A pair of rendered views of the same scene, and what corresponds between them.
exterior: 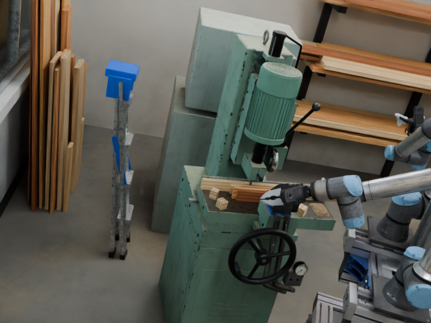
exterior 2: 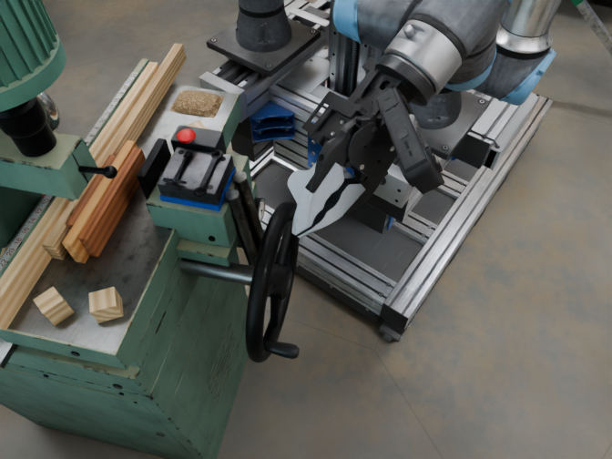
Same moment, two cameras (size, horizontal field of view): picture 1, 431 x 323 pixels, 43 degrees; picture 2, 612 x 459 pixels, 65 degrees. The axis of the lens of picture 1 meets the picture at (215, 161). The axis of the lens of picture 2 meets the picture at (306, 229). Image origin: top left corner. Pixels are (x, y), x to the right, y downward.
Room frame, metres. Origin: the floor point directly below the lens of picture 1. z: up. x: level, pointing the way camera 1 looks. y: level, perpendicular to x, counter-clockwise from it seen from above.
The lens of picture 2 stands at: (1.61, 0.06, 1.56)
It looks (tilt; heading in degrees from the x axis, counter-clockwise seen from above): 54 degrees down; 300
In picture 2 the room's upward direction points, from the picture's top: straight up
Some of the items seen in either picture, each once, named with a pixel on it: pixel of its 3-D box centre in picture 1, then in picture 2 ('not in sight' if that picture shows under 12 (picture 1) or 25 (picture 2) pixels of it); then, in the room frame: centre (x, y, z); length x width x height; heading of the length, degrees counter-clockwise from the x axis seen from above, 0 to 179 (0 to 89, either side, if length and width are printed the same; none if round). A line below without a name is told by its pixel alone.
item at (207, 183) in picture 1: (264, 188); (90, 172); (2.24, -0.25, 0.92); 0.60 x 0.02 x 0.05; 108
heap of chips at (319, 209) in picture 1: (320, 207); (196, 100); (2.21, -0.52, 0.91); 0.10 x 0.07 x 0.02; 18
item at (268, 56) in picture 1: (274, 51); not in sight; (2.33, -0.14, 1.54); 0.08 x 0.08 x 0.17; 18
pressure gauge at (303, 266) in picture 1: (299, 269); (254, 211); (2.08, -0.49, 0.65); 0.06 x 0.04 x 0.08; 108
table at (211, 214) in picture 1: (269, 214); (164, 203); (2.12, -0.29, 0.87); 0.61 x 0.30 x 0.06; 108
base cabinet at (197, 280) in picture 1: (217, 270); (118, 332); (2.31, -0.14, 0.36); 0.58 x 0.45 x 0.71; 18
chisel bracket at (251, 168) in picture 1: (253, 168); (41, 164); (2.22, -0.17, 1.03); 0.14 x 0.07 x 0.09; 18
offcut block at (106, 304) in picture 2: (221, 203); (106, 304); (2.03, -0.07, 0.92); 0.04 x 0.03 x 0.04; 48
